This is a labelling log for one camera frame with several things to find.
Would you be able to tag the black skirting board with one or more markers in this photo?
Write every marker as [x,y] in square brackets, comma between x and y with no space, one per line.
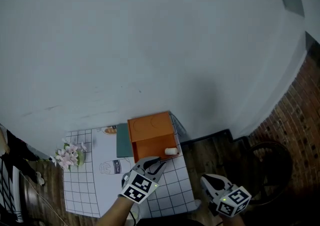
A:
[212,136]

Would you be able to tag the orange cabinet case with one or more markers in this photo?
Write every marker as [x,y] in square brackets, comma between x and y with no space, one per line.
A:
[150,126]

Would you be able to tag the white grid tablecloth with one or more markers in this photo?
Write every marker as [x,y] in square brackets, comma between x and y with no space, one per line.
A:
[80,195]

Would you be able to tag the pink flowers in pot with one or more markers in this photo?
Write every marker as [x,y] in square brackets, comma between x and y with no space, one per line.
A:
[68,156]

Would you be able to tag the grey flat book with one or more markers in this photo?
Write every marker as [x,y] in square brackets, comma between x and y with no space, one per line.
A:
[123,142]

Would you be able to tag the round wicker chair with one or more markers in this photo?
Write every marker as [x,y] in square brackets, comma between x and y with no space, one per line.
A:
[272,170]

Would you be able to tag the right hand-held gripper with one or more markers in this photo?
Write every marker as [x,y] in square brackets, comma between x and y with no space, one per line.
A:
[233,201]

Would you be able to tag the small white cylinder object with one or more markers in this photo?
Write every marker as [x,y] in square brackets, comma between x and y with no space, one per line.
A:
[171,151]

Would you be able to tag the black metal railing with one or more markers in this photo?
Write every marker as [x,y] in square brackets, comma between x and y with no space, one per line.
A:
[7,195]

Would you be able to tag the person's right forearm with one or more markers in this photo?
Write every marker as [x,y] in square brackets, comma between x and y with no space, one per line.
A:
[233,220]

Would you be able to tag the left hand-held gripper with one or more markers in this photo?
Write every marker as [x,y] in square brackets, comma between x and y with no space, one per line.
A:
[138,187]

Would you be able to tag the person's left forearm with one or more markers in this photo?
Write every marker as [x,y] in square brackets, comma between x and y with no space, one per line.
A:
[115,212]

